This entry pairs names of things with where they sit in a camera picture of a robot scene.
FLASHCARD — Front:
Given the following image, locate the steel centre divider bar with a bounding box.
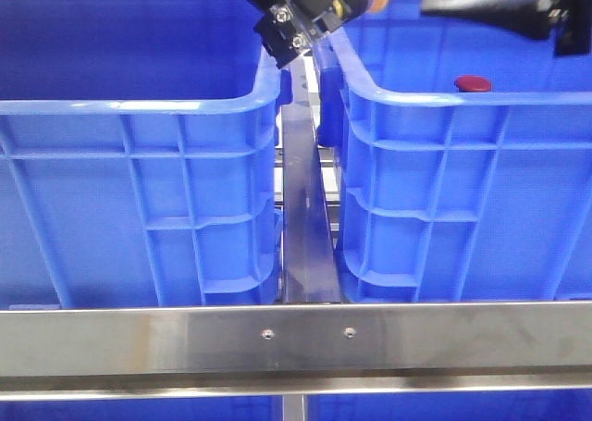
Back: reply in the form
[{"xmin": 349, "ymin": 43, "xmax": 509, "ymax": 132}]
[{"xmin": 281, "ymin": 58, "xmax": 341, "ymax": 303}]

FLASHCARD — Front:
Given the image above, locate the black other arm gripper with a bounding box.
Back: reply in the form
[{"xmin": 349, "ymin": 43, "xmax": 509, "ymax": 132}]
[{"xmin": 420, "ymin": 0, "xmax": 591, "ymax": 56}]

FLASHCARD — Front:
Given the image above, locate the steel front shelf rail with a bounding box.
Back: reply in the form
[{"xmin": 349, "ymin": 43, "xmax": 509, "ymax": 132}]
[{"xmin": 1, "ymin": 301, "xmax": 591, "ymax": 401}]

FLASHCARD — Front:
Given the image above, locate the left blue plastic crate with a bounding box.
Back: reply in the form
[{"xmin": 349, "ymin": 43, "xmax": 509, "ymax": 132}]
[{"xmin": 1, "ymin": 0, "xmax": 291, "ymax": 310}]

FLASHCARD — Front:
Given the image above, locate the right blue plastic crate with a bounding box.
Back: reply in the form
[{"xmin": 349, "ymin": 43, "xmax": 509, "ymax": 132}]
[{"xmin": 314, "ymin": 0, "xmax": 591, "ymax": 303}]

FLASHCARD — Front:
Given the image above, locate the red push button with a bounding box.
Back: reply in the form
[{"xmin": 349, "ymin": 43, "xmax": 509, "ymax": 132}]
[{"xmin": 454, "ymin": 74, "xmax": 492, "ymax": 93}]

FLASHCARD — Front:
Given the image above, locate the blue plastic crate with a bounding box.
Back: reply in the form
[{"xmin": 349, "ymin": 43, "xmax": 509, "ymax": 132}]
[
  {"xmin": 1, "ymin": 0, "xmax": 291, "ymax": 310},
  {"xmin": 314, "ymin": 0, "xmax": 591, "ymax": 303}
]

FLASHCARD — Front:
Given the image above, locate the lower right blue crate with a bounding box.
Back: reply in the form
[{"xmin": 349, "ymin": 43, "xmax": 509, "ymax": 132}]
[{"xmin": 309, "ymin": 390, "xmax": 591, "ymax": 420}]

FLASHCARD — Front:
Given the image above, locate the lower left blue crate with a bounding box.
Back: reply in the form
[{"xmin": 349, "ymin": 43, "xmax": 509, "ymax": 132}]
[{"xmin": 1, "ymin": 396, "xmax": 282, "ymax": 420}]

